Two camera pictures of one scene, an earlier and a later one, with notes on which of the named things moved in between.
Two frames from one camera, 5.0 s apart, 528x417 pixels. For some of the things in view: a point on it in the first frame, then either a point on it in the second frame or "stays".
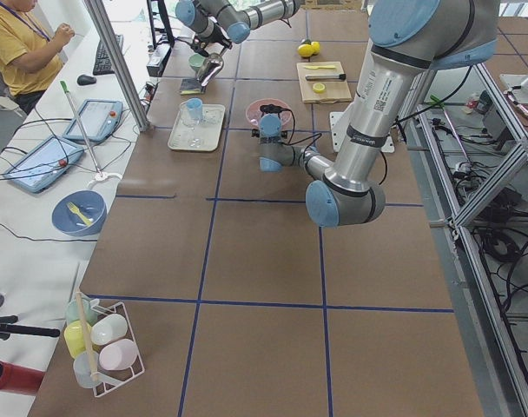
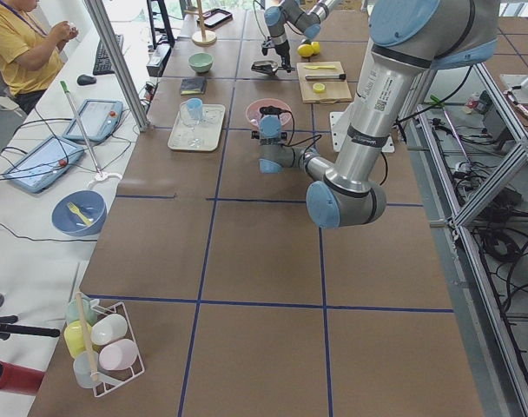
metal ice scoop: (212, 65) to (267, 67)
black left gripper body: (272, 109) stays
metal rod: (326, 77) stays
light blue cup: (194, 109) stays
